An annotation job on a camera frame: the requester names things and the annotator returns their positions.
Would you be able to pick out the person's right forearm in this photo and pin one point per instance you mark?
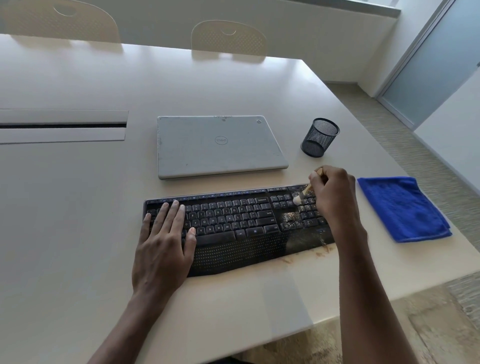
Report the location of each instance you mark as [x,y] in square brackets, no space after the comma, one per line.
[371,311]

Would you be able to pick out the small wooden brush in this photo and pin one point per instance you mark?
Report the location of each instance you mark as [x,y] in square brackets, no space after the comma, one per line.
[308,188]

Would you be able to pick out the person's left hand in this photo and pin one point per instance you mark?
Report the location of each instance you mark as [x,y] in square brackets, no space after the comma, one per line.
[161,251]

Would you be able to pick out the black mesh pen holder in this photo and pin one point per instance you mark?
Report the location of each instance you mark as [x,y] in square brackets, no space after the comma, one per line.
[320,138]

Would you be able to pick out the blue microfibre cloth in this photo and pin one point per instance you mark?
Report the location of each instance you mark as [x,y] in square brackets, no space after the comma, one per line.
[403,208]

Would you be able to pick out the frosted glass door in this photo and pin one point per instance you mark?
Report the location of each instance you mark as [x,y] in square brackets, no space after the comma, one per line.
[427,63]

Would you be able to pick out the grey window frame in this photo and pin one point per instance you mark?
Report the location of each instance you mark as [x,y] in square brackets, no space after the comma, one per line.
[356,5]

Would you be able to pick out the black keyboard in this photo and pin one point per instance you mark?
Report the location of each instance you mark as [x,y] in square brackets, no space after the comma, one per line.
[232,243]

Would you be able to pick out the silver laptop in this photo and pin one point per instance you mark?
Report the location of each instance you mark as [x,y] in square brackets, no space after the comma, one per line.
[213,150]

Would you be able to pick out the person's black clothing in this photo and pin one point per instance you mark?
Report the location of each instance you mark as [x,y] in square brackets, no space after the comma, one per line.
[236,360]

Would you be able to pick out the cream perforated chair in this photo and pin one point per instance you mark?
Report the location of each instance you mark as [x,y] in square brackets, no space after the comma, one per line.
[228,39]
[63,24]

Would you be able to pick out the person's left forearm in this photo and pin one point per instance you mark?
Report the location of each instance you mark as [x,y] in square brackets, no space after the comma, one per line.
[120,330]

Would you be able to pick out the person's right hand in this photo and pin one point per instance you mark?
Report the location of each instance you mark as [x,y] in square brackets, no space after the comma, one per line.
[335,202]

